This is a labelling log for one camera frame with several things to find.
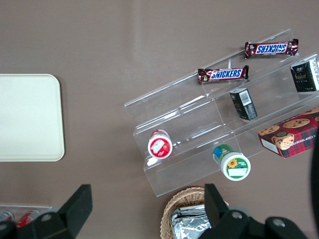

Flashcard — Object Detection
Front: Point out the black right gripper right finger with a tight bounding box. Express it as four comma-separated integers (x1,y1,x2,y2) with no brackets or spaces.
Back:
196,183,310,239

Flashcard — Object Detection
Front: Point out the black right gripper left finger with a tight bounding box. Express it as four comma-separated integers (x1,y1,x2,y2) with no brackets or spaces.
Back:
0,184,93,239

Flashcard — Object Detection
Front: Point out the tan wicker basket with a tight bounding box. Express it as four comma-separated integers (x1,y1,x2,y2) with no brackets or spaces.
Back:
161,187,230,239

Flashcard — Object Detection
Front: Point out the cream plastic tray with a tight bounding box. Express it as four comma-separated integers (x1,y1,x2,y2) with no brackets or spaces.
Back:
0,74,65,162

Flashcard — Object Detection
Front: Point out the silver foil packet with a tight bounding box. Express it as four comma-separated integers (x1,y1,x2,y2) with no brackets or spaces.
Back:
175,205,208,220
170,210,212,239

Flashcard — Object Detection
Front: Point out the green lid sunflower cup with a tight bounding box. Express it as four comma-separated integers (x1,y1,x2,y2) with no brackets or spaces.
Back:
212,144,251,182

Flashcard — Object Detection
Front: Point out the clear acrylic can rack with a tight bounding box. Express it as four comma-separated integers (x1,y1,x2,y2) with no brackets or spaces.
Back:
0,204,53,229

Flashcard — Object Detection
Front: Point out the red soda can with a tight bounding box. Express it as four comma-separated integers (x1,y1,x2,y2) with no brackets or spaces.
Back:
0,211,14,225
16,210,41,229

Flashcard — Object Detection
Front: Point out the red lid yogurt cup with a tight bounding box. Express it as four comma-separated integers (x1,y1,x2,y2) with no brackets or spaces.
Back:
147,129,173,159

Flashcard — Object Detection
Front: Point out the clear acrylic tiered stand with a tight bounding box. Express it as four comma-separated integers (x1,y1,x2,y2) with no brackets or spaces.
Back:
124,28,319,198

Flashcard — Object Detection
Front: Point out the red tartan cookie box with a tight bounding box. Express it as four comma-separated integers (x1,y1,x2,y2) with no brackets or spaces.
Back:
257,106,319,158

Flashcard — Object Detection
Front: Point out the black drink carton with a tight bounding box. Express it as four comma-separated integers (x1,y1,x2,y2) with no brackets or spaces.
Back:
229,88,258,121
290,58,319,94

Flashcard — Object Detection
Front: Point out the Snickers chocolate bar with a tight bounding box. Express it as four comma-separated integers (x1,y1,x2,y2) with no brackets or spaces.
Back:
197,65,250,86
244,38,300,60

